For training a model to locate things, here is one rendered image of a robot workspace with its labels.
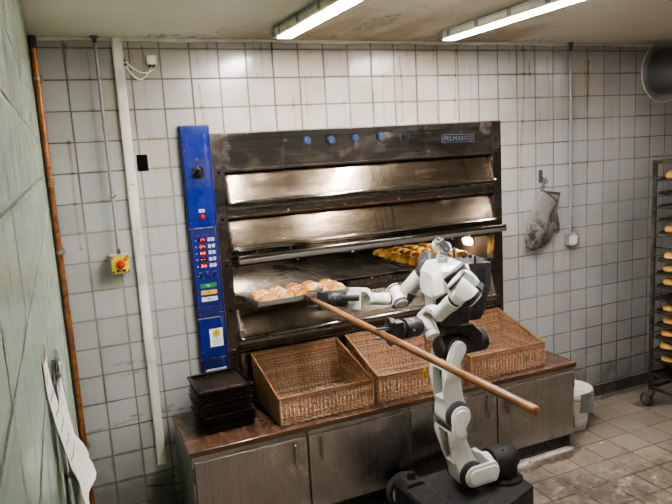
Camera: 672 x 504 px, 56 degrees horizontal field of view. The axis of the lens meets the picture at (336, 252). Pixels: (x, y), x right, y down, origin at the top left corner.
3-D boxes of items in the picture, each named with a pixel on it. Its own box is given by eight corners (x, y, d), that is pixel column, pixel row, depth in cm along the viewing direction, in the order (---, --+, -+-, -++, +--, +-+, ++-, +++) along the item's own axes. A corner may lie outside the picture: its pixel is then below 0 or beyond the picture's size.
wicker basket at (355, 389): (251, 397, 372) (248, 352, 368) (339, 378, 395) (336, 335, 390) (280, 428, 328) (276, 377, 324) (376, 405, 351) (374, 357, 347)
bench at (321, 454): (180, 508, 366) (170, 413, 356) (519, 417, 459) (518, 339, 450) (200, 564, 315) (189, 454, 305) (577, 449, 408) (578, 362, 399)
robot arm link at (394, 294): (365, 296, 349) (395, 297, 358) (372, 311, 342) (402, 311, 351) (373, 283, 343) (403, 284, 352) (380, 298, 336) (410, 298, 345)
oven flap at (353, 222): (232, 252, 358) (226, 218, 361) (493, 221, 427) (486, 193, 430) (234, 250, 355) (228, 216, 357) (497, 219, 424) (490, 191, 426)
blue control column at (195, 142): (163, 393, 546) (136, 139, 511) (182, 389, 552) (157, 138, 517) (214, 502, 370) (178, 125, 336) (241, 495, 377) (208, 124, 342)
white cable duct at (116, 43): (157, 464, 357) (110, 37, 320) (166, 462, 359) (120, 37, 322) (158, 465, 356) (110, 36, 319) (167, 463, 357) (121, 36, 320)
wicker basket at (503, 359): (428, 359, 419) (426, 319, 415) (498, 345, 441) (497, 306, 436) (471, 383, 375) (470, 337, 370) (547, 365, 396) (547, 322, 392)
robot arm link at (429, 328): (421, 335, 273) (443, 330, 278) (411, 313, 278) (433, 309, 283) (411, 346, 282) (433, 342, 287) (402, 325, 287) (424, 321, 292)
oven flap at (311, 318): (239, 341, 367) (234, 307, 370) (494, 297, 436) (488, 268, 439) (241, 341, 363) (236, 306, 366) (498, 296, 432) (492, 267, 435)
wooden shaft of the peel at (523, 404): (541, 415, 188) (541, 405, 188) (533, 417, 187) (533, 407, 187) (314, 301, 342) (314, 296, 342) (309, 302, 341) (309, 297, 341)
